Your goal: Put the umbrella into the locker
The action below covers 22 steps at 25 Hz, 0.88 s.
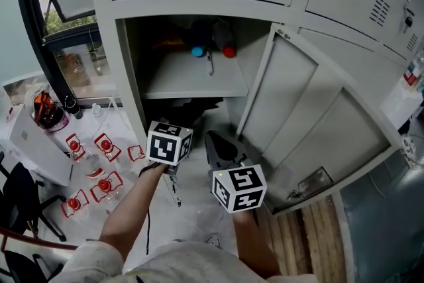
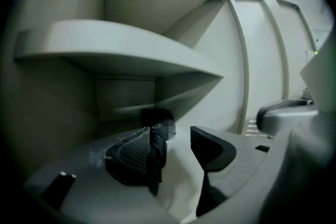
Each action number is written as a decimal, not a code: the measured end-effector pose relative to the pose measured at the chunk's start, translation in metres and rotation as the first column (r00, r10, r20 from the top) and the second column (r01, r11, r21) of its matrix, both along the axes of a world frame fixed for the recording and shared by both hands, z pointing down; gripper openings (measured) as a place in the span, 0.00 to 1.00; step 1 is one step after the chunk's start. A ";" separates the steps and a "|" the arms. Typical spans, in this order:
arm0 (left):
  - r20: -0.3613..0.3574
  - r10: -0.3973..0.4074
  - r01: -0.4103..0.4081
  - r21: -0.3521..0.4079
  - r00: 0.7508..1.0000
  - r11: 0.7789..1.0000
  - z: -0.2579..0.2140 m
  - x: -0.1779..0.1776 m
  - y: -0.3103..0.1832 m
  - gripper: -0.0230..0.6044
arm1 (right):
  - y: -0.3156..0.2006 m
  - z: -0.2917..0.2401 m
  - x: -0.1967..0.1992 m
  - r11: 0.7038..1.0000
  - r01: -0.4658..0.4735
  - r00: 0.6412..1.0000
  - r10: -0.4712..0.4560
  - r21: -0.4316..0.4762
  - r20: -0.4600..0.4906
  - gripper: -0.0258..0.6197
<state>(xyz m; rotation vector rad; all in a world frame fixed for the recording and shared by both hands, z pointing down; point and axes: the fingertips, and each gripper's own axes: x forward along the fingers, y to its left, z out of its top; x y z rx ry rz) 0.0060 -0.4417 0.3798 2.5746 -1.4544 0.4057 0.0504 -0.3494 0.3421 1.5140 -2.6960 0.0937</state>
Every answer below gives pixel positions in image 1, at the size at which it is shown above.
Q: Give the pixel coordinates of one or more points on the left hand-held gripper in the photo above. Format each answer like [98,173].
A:
[165,146]

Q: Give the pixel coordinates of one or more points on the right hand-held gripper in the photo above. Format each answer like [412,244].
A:
[242,190]

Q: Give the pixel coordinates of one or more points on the black umbrella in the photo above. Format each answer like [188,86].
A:
[192,109]

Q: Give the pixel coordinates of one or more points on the grey metal locker cabinet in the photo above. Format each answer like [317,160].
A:
[205,3]

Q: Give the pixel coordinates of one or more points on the person's right forearm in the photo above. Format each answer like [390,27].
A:
[255,245]

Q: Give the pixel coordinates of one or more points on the person's left forearm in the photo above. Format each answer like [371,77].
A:
[132,212]

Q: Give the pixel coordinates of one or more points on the grey open locker door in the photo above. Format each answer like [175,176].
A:
[298,112]

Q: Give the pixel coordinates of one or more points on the clear red-label water jug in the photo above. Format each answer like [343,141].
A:
[93,164]

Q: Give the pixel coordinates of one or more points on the small clear bottle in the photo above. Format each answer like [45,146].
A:
[97,111]

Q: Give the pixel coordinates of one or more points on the person's right shoe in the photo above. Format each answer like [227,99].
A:
[213,241]

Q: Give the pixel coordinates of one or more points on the metal clip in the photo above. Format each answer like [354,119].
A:
[210,63]

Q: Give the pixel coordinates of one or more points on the black flask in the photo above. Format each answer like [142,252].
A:
[74,107]

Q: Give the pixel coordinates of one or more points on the dark bottle blue cap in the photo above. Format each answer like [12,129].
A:
[198,51]

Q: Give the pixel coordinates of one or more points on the yellow flat item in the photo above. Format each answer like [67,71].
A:
[169,43]

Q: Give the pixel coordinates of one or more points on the dark bottle red cap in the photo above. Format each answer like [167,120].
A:
[228,51]

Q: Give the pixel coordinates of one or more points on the person's white shirt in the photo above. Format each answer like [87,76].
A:
[192,266]

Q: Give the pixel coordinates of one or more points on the wooden slat platform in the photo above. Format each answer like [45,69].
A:
[298,248]

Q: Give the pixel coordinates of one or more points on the white box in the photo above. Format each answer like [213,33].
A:
[39,149]

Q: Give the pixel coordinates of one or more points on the black office chair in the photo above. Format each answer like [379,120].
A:
[20,199]
[23,270]

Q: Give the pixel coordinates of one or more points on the brown wooden coat rack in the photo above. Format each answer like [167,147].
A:
[39,242]

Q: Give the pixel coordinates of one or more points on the white counter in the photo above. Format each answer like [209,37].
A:
[397,102]

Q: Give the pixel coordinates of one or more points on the black window frame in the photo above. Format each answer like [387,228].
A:
[33,33]

